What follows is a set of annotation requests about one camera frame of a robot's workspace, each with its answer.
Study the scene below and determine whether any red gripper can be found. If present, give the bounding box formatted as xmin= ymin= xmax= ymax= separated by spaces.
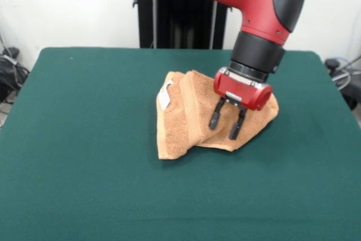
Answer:
xmin=208 ymin=67 xmax=274 ymax=141

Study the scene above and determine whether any peach terry towel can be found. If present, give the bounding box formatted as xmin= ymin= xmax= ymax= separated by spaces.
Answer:
xmin=156 ymin=69 xmax=280 ymax=160

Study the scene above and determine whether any dark green table cloth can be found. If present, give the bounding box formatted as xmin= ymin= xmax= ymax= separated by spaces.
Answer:
xmin=0 ymin=47 xmax=361 ymax=241

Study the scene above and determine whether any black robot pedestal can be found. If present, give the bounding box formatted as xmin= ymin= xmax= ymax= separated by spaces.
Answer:
xmin=131 ymin=0 xmax=235 ymax=49

